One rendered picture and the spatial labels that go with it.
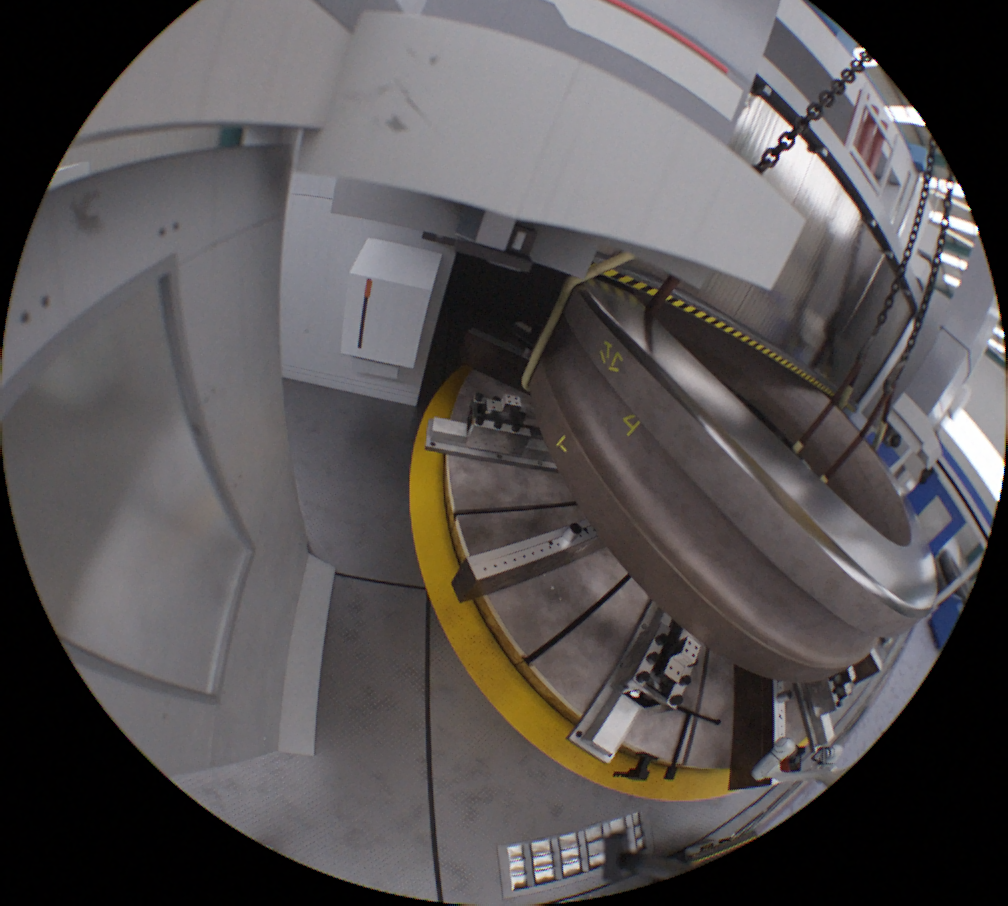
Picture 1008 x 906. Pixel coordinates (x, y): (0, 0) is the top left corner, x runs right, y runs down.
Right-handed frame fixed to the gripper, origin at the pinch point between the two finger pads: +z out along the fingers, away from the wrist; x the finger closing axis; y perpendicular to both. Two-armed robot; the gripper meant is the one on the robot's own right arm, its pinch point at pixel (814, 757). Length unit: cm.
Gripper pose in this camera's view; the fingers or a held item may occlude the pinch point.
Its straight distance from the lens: 291.1
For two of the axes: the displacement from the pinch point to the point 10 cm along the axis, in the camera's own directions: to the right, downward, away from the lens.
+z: -9.0, -4.3, 0.6
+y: 3.2, -7.5, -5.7
